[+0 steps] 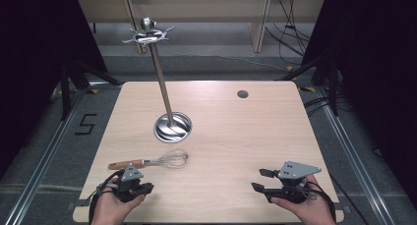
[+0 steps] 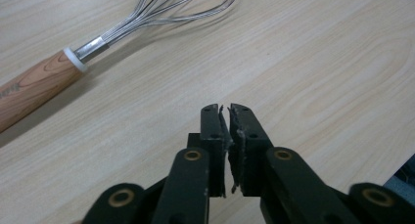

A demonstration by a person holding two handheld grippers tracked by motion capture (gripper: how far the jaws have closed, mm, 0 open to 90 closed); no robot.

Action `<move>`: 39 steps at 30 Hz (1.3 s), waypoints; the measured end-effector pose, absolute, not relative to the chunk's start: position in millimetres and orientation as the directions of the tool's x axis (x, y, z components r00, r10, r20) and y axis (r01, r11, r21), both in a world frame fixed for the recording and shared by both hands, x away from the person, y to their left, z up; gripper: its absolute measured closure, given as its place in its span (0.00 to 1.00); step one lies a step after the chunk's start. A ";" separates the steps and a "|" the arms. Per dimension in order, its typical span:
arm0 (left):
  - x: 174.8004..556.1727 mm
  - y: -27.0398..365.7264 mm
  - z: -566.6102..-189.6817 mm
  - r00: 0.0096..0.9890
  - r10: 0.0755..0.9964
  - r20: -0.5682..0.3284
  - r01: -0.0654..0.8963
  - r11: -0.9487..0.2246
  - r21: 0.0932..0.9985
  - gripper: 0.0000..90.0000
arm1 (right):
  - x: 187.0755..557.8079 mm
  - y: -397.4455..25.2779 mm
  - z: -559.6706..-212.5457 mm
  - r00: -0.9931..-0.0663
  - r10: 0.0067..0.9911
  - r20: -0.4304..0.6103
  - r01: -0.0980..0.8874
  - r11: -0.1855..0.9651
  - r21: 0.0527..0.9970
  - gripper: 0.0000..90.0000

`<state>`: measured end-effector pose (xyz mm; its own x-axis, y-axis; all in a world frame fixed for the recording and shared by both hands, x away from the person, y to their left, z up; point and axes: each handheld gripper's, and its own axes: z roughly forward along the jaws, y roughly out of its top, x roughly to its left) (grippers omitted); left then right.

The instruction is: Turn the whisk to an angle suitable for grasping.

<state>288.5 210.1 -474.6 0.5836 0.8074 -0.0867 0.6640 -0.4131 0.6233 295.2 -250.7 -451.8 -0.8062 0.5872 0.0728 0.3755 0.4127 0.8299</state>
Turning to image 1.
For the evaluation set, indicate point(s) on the aluminium floor rail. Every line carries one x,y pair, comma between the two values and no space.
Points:
42,162
354,159

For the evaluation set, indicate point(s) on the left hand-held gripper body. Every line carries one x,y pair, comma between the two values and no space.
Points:
131,174

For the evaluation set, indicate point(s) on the person's left hand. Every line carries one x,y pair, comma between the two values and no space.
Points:
108,208

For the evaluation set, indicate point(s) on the metal utensil rack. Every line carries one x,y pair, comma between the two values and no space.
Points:
163,84

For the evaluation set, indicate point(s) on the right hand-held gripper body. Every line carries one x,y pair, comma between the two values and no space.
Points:
295,171

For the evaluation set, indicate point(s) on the black curtain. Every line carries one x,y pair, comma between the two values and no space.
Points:
377,71
29,71

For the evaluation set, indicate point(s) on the person's right hand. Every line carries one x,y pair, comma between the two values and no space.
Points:
311,210

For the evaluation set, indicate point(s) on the black tripod stand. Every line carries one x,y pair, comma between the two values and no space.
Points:
332,84
65,87

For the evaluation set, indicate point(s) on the beige wooden furniture frame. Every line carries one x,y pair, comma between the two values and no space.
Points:
259,25

